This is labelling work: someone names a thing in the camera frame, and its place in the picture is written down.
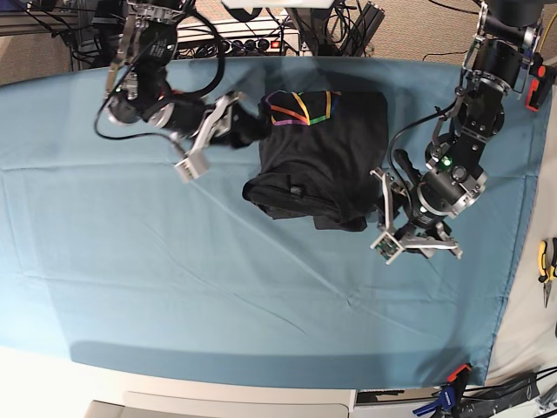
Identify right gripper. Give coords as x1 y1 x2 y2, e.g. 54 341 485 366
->
164 92 268 152

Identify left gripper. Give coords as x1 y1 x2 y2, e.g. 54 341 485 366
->
370 168 462 259

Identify black T-shirt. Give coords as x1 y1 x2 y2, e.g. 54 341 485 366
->
242 91 389 233

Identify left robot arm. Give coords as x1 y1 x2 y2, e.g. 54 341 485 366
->
371 1 546 264

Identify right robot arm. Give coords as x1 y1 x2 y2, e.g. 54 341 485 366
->
100 1 271 155

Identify white power strip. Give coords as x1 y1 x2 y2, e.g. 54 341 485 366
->
178 27 301 59

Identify teal table cloth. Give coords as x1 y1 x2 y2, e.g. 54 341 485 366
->
1 70 552 389

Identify blue clamp bottom right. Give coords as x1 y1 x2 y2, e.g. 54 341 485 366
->
413 363 472 417

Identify orange black clamp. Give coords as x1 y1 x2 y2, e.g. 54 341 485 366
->
526 64 556 111

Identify black bag bottom right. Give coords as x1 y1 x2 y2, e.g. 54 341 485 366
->
457 373 540 418

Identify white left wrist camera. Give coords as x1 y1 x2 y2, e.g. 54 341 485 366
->
370 231 405 265

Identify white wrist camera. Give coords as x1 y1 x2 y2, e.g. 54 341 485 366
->
174 151 210 183
370 231 405 265

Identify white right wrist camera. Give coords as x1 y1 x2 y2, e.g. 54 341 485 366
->
174 151 210 183

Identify yellow handled pliers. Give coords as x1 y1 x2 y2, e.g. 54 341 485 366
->
537 237 556 308

